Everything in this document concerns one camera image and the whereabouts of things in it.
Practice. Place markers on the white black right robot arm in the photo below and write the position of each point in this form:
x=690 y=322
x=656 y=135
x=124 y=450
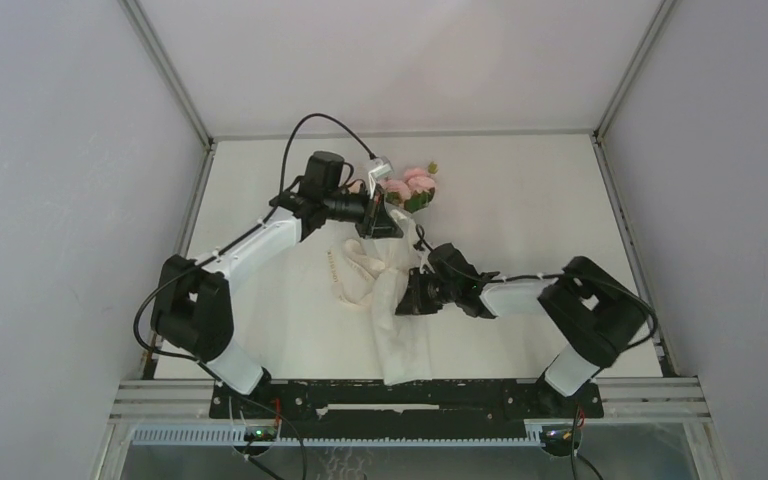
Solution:
x=597 y=315

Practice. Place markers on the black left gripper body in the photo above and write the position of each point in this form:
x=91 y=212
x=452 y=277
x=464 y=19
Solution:
x=362 y=211

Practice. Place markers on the cream ribbon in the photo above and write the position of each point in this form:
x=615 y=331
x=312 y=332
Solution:
x=365 y=270

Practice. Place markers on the black mounting rail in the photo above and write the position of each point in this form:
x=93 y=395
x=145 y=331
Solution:
x=369 y=410

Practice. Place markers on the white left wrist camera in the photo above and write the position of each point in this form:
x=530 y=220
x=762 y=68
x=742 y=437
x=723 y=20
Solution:
x=379 y=170

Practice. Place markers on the pink fake flower bouquet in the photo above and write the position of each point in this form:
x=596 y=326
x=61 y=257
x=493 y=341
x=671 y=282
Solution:
x=411 y=191

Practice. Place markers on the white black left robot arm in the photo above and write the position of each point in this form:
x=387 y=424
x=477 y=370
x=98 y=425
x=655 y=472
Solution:
x=192 y=305

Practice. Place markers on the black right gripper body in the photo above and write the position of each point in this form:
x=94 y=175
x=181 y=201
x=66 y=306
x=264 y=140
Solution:
x=429 y=292

